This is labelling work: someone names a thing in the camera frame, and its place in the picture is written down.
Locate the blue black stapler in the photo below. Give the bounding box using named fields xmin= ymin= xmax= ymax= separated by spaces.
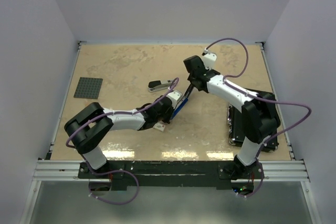
xmin=170 ymin=84 xmax=194 ymax=120

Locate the white staple box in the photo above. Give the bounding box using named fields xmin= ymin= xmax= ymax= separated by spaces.
xmin=153 ymin=122 xmax=165 ymax=132

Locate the silver black stapler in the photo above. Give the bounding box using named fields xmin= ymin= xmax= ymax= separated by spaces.
xmin=148 ymin=80 xmax=173 ymax=93

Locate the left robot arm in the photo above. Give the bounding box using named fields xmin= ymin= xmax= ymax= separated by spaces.
xmin=64 ymin=96 xmax=176 ymax=178

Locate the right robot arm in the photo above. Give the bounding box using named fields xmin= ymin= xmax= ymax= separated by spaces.
xmin=183 ymin=56 xmax=281 ymax=179

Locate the black case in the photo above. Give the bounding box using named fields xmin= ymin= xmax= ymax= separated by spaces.
xmin=227 ymin=104 xmax=279 ymax=153

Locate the grey lego baseplate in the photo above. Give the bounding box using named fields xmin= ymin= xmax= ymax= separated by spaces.
xmin=73 ymin=77 xmax=103 ymax=100

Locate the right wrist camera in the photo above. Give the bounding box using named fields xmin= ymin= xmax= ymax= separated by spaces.
xmin=201 ymin=50 xmax=217 ymax=70

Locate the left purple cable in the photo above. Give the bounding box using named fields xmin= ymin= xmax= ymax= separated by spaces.
xmin=65 ymin=77 xmax=180 ymax=154

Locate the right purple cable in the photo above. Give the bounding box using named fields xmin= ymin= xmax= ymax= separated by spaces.
xmin=204 ymin=37 xmax=312 ymax=156

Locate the black base frame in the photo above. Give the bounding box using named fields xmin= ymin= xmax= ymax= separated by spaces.
xmin=78 ymin=161 xmax=264 ymax=192

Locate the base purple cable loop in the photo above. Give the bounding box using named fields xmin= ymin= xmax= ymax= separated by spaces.
xmin=88 ymin=167 xmax=140 ymax=206

